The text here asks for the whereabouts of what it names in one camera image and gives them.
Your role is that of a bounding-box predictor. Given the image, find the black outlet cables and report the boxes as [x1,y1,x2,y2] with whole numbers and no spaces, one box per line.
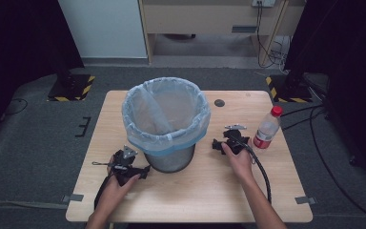
[254,2,289,70]

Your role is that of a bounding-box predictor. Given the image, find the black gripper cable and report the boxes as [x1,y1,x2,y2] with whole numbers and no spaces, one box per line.
[232,135,274,205]
[93,174,113,210]

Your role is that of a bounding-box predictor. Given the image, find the black floor cable pair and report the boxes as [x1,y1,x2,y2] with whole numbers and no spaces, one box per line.
[279,104,327,132]

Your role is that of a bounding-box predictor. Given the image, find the thin black floor cable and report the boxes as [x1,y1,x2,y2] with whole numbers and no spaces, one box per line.
[3,97,30,117]

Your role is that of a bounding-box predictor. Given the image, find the translucent blue trash bag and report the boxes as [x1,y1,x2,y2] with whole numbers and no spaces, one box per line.
[121,76,212,157]

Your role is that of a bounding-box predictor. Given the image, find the clear red cap plastic bottle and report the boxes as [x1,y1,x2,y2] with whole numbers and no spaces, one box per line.
[253,105,284,150]

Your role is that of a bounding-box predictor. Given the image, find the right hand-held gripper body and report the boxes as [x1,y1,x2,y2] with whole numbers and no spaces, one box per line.
[223,123,252,156]

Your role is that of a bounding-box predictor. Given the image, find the white power outlet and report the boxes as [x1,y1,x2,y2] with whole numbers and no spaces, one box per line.
[251,0,276,9]

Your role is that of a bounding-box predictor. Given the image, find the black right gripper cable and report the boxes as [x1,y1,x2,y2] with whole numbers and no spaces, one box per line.
[232,135,274,205]

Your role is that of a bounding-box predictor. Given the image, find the grey tape piece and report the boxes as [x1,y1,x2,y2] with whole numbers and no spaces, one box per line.
[295,196,317,205]
[61,193,85,204]

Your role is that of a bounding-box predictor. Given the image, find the black stand base hazard stripes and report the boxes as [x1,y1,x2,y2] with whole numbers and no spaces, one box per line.
[265,71,315,104]
[47,56,96,103]

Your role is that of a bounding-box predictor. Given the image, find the metal mesh trash can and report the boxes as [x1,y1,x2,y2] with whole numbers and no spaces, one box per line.
[143,143,196,175]

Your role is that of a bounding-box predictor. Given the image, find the person's left hand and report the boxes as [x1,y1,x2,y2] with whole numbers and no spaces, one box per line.
[91,155,142,215]

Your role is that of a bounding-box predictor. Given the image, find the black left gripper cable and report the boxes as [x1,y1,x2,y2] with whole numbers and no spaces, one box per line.
[93,174,113,210]

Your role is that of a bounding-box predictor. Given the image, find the black curtain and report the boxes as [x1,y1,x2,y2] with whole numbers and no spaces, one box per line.
[0,0,86,142]
[283,0,366,184]

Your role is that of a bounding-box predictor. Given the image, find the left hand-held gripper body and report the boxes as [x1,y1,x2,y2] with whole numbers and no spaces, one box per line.
[110,144,141,187]

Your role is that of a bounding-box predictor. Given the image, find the person's right hand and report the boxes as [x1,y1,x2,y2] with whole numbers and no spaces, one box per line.
[220,142,256,185]

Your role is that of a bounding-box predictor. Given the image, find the long black floor cable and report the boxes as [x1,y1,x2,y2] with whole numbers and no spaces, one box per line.
[309,106,366,226]

